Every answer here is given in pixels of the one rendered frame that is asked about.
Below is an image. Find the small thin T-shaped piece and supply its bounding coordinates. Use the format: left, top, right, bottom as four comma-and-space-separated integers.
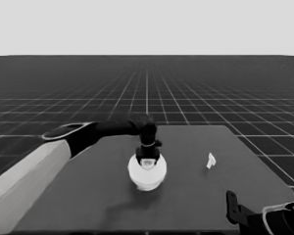
206, 152, 218, 170

